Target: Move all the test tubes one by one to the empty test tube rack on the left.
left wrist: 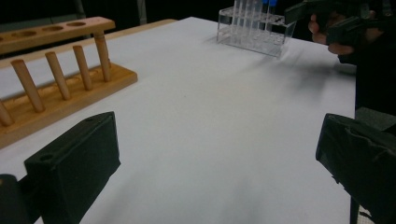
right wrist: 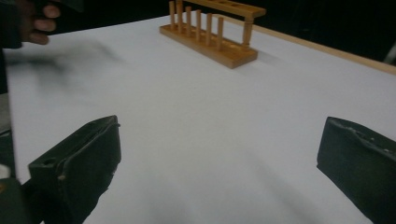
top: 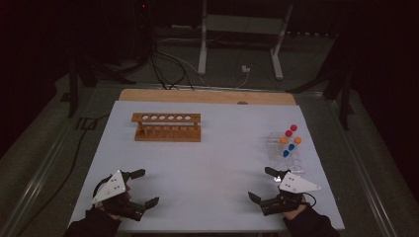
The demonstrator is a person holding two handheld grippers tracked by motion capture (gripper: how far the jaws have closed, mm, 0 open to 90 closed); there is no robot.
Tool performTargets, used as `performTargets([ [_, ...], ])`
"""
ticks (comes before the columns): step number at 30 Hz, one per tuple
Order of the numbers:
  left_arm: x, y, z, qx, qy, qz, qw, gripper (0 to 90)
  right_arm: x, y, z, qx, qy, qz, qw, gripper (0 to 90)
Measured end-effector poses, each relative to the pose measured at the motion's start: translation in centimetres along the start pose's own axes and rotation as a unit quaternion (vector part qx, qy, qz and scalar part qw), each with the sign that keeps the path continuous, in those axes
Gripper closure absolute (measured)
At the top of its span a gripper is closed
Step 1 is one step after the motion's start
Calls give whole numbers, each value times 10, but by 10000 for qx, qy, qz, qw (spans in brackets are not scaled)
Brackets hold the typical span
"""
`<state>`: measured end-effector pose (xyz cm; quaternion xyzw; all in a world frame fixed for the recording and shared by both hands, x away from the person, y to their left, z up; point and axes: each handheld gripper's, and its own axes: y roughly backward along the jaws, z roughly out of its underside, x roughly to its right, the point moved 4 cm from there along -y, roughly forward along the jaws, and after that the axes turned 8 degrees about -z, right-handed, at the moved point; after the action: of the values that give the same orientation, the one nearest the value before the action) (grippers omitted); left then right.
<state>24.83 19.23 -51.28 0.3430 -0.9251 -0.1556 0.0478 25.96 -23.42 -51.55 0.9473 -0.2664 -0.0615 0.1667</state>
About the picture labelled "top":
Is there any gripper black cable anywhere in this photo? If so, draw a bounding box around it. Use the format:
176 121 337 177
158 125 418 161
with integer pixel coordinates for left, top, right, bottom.
92 175 112 198
301 193 318 208

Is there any person's right hand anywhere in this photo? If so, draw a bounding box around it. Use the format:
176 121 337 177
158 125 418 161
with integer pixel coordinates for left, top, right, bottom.
283 194 312 221

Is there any black power strip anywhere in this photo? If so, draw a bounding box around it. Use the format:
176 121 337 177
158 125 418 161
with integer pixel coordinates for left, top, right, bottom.
286 31 340 39

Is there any white floor cable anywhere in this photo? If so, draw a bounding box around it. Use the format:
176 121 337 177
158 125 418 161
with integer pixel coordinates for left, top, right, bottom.
157 37 250 89

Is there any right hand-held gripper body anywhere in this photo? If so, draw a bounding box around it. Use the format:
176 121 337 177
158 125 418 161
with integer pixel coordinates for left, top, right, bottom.
259 169 322 217

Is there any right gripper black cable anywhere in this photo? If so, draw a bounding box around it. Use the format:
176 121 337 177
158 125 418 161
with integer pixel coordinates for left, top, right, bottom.
301 193 318 208

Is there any black cable bundle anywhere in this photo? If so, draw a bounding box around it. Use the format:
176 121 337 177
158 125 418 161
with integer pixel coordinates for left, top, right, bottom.
131 0 196 91

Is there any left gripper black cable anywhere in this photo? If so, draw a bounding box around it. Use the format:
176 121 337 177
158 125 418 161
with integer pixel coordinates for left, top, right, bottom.
92 175 112 198

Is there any clear plastic tube rack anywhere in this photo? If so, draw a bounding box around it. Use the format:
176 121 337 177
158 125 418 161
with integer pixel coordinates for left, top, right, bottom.
268 131 305 176

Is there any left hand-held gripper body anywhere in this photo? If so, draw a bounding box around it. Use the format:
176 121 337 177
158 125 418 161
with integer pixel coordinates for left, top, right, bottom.
90 169 147 222

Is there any grey metal stand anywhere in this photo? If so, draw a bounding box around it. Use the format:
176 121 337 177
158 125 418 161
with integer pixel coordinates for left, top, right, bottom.
197 0 294 81

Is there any wooden test tube rack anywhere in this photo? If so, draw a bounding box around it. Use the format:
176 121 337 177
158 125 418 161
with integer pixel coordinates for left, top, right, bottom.
130 112 203 143

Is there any white table mat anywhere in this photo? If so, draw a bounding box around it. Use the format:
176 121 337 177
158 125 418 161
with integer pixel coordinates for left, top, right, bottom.
67 100 346 233

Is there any black tripod stand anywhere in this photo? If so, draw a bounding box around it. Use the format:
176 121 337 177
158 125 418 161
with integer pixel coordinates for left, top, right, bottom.
286 63 356 131
59 48 136 119

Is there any long black floor cable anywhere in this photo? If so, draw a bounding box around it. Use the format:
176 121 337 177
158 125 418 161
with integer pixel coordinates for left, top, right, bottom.
14 113 112 237

